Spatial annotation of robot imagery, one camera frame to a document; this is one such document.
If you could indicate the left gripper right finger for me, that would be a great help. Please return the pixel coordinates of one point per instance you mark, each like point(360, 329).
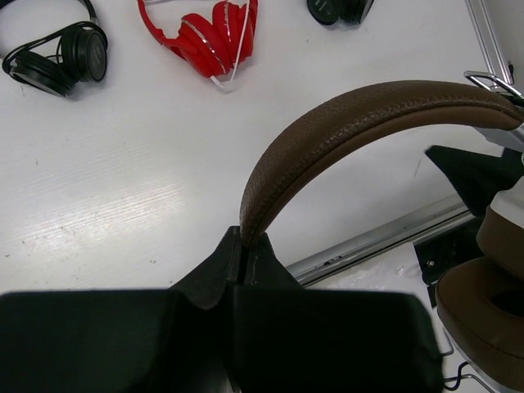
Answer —
point(290, 339)

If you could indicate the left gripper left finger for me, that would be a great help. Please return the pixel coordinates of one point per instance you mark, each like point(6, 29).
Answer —
point(139, 340)

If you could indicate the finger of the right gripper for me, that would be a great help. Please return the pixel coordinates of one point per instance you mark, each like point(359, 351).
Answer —
point(477, 177)

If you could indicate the brown silver headphones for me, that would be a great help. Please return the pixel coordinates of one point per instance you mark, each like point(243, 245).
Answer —
point(479, 302)

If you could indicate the right black headphones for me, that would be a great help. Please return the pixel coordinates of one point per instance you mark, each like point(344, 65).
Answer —
point(329, 12)

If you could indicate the black headphones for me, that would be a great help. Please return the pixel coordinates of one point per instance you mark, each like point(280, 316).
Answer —
point(329, 12)
point(57, 62)

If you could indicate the red headphones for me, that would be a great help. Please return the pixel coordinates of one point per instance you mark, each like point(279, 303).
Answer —
point(215, 47)

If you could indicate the left black headphones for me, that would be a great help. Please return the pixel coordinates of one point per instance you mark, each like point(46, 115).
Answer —
point(57, 62)

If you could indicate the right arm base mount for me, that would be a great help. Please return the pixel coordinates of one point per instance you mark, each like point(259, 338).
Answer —
point(441, 253)

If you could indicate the aluminium rail right side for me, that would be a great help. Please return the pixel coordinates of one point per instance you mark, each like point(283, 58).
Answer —
point(483, 22)

